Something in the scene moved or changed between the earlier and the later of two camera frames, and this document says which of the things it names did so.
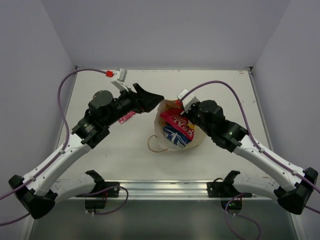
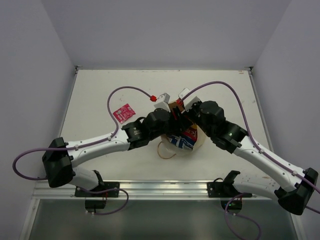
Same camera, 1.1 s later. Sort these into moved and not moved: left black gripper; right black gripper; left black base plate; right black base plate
Moved: left black gripper
Not moved: left black base plate; right black gripper; right black base plate
